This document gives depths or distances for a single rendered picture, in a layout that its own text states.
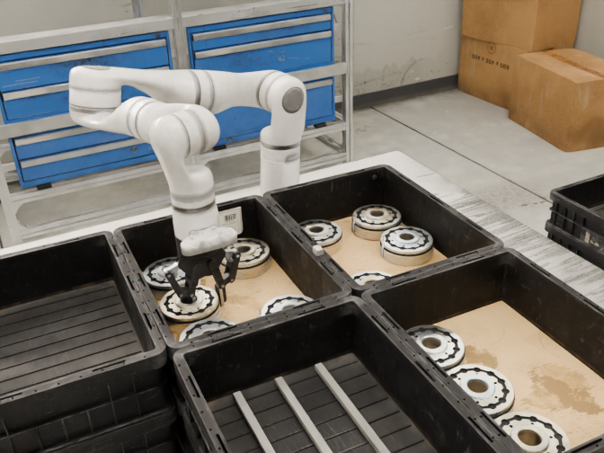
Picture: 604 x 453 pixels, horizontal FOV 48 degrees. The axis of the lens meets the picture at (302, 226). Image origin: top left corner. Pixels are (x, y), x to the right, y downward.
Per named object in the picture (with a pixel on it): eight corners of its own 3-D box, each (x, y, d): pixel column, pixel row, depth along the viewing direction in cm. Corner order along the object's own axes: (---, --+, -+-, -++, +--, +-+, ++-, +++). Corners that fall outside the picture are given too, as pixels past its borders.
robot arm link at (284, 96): (312, 76, 147) (308, 149, 156) (286, 66, 154) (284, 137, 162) (277, 83, 142) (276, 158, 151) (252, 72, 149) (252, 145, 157)
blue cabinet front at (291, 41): (199, 148, 318) (185, 27, 291) (333, 119, 346) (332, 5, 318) (201, 150, 316) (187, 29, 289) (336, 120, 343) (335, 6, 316)
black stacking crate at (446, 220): (264, 244, 144) (261, 195, 138) (385, 211, 154) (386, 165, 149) (356, 351, 112) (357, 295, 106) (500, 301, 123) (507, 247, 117)
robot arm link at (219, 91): (179, 64, 139) (202, 75, 132) (284, 67, 156) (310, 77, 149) (175, 108, 142) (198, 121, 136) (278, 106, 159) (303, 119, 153)
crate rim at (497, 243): (260, 203, 139) (259, 192, 138) (386, 173, 150) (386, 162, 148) (356, 305, 107) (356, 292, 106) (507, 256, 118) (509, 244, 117)
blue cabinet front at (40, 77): (21, 188, 288) (-14, 57, 260) (183, 152, 315) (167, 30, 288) (22, 190, 286) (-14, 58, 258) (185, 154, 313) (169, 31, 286)
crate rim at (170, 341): (113, 239, 128) (111, 228, 127) (260, 203, 139) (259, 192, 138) (171, 364, 96) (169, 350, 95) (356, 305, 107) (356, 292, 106)
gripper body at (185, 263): (213, 211, 116) (218, 257, 121) (165, 223, 113) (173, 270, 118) (229, 230, 110) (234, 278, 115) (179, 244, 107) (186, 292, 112)
